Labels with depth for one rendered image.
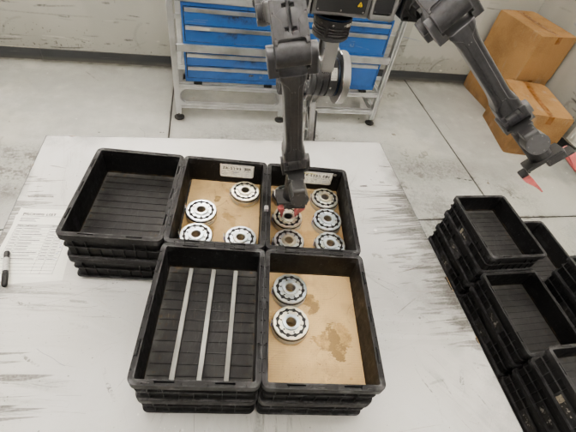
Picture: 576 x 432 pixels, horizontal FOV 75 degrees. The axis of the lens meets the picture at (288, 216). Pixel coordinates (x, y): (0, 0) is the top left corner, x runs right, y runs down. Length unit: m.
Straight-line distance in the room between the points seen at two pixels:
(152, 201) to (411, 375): 1.03
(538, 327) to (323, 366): 1.28
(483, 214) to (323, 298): 1.32
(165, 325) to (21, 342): 0.43
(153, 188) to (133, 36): 2.66
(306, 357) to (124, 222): 0.73
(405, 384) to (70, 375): 0.96
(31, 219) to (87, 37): 2.66
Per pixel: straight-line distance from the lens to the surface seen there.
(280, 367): 1.07
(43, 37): 4.19
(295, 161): 1.11
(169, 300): 1.16
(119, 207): 1.40
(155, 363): 1.08
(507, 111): 1.19
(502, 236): 2.23
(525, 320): 2.11
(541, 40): 4.19
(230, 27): 2.94
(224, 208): 1.36
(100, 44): 4.07
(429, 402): 1.31
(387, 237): 1.59
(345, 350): 1.12
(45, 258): 1.50
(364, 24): 3.10
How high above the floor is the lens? 1.83
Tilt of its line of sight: 47 degrees down
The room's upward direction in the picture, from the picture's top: 11 degrees clockwise
